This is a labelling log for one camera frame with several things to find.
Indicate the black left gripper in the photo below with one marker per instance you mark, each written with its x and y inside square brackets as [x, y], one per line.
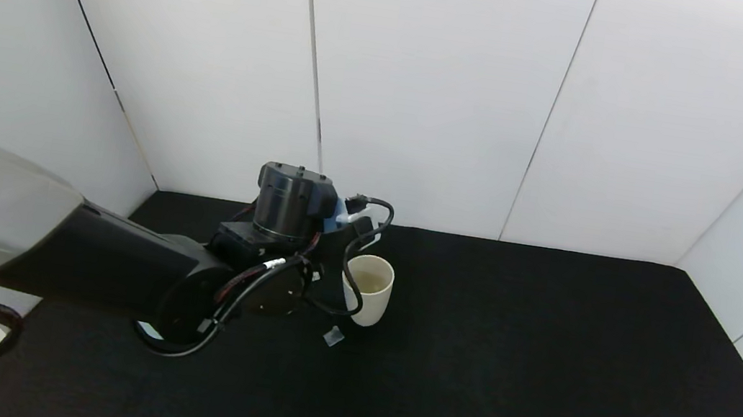
[331, 261]

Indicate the blue plastic cup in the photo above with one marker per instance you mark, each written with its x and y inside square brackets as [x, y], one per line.
[334, 218]

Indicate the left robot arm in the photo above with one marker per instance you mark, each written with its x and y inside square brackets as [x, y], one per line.
[81, 255]

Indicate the beige plastic cup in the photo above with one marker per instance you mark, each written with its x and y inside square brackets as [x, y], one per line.
[372, 307]

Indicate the small clear plastic piece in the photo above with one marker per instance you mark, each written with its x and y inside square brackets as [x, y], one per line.
[333, 336]

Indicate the teal plastic cup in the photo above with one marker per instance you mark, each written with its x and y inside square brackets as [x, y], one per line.
[152, 332]

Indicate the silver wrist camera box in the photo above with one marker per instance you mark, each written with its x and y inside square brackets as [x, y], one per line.
[354, 218]

